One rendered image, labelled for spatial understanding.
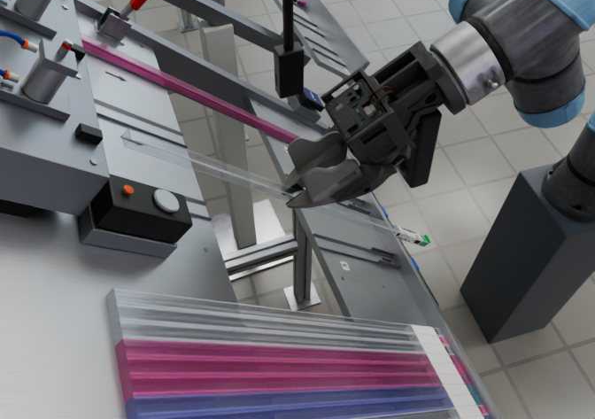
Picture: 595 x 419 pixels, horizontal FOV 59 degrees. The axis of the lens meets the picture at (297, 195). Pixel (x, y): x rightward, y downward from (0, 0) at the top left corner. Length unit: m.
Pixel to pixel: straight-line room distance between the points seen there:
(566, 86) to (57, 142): 0.49
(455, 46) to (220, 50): 0.68
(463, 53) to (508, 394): 1.19
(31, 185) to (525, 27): 0.44
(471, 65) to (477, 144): 1.55
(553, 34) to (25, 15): 0.47
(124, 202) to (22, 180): 0.07
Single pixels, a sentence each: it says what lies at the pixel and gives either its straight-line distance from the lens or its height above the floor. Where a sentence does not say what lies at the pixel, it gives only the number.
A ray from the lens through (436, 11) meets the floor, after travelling 2.72.
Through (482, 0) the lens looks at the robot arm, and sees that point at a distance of 0.72.
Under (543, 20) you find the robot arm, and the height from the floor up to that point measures 1.15.
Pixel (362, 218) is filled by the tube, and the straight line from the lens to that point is 0.69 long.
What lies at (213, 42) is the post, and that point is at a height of 0.78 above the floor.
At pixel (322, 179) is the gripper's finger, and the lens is 0.55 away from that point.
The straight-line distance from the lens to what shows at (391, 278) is 0.80.
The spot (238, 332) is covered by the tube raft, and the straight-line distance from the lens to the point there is 0.47.
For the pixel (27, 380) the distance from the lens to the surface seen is 0.37.
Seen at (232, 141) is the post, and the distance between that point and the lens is 1.32.
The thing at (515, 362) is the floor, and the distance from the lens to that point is 1.65.
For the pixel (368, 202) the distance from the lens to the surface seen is 0.89.
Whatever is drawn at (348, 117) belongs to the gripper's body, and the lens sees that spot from 0.52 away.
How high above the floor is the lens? 1.44
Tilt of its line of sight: 52 degrees down
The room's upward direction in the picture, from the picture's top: straight up
